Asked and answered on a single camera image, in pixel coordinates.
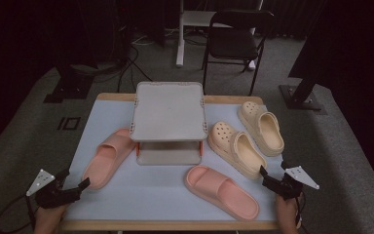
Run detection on light blue table mat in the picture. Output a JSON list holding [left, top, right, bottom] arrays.
[[62, 98, 285, 222]]

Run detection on person's left hand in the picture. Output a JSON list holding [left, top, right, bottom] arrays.
[[33, 204, 69, 234]]

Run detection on black floor cables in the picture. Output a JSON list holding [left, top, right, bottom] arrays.
[[92, 30, 154, 94]]

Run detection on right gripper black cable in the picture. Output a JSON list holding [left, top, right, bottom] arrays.
[[293, 191, 307, 229]]

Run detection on black folding chair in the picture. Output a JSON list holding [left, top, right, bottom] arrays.
[[202, 9, 276, 98]]

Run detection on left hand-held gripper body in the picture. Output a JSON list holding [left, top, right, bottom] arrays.
[[25, 169, 82, 210]]

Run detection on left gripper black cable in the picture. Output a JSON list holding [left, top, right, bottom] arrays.
[[0, 193, 37, 234]]

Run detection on pink slipper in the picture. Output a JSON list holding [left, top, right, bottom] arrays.
[[184, 165, 261, 222], [81, 127, 137, 191]]

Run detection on cream clog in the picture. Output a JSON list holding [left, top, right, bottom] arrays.
[[237, 100, 285, 158], [206, 121, 269, 180]]

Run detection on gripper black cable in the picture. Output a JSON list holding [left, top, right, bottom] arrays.
[[293, 191, 307, 229], [0, 193, 37, 234]]

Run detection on white desk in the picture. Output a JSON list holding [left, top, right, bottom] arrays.
[[174, 0, 265, 71]]

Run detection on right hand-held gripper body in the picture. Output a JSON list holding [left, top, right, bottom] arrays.
[[261, 165, 320, 201]]

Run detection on black stand base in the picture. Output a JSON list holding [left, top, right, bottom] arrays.
[[43, 62, 95, 104], [279, 42, 323, 112]]

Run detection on grey two-tier shoe rack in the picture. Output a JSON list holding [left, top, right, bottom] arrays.
[[129, 81, 209, 167]]

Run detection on person's right hand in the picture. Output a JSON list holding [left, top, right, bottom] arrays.
[[275, 192, 304, 234]]

